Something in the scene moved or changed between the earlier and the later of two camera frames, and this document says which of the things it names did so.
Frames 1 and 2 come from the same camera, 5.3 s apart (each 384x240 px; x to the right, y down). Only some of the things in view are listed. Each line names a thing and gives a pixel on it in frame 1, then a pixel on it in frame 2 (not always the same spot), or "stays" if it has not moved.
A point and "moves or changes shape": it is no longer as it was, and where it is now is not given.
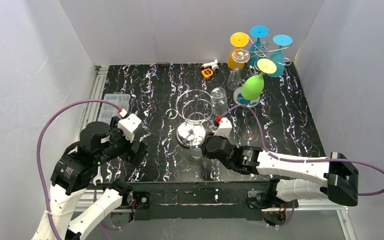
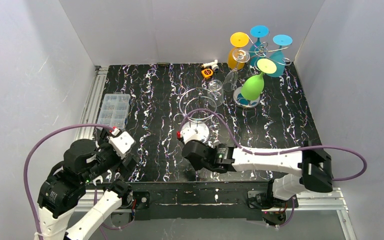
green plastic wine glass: (253, 86) stays
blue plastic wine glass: (278, 56) stays
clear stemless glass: (219, 101) moves or changes shape
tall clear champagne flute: (239, 55) stays
